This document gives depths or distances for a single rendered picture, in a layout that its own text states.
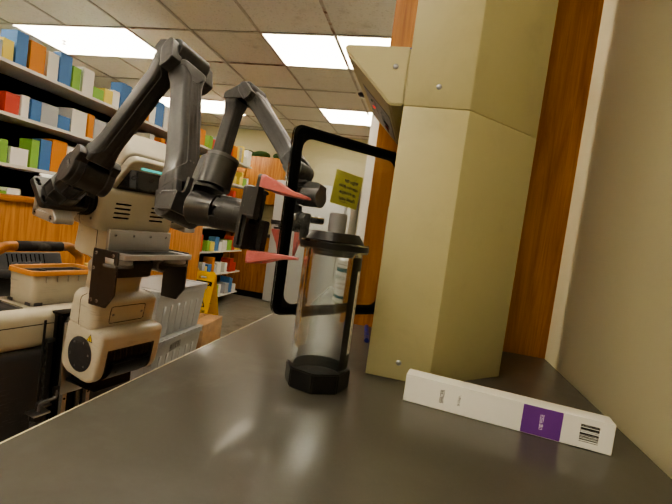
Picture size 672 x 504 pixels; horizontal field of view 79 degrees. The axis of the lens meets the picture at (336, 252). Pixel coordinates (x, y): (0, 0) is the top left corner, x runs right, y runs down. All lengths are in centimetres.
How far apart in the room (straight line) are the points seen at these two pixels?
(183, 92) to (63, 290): 95
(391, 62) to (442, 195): 25
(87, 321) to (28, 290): 30
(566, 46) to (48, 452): 122
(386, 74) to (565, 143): 55
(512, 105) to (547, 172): 33
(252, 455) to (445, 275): 42
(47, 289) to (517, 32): 149
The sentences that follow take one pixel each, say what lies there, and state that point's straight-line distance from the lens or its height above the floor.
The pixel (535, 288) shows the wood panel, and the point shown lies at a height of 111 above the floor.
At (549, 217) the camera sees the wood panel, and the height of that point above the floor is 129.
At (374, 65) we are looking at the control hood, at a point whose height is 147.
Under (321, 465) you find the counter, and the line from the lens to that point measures 47.
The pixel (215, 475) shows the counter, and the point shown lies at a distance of 45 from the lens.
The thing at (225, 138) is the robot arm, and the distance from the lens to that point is 148.
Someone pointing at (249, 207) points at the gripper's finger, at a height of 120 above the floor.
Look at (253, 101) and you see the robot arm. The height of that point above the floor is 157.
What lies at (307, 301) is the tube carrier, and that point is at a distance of 61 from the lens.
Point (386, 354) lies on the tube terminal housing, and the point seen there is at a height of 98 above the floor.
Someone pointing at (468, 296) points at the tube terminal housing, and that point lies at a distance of 77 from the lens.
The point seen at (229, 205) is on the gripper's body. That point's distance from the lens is 67.
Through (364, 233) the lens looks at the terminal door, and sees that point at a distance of 96.
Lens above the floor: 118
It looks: 3 degrees down
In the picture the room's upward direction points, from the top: 8 degrees clockwise
